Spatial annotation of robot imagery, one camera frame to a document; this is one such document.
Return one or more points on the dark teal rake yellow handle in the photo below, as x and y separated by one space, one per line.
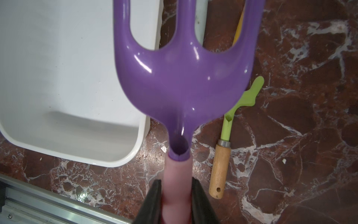
239 28

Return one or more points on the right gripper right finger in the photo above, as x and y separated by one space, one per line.
202 211

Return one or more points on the white plastic storage box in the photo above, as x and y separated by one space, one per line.
60 94

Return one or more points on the green rake wooden handle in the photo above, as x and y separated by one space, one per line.
223 146

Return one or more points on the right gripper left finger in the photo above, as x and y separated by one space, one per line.
150 211

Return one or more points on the light blue rake pale handle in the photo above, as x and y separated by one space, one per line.
201 19

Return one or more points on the aluminium front rail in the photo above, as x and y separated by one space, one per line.
22 203

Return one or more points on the purple rake pink handle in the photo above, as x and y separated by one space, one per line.
183 86

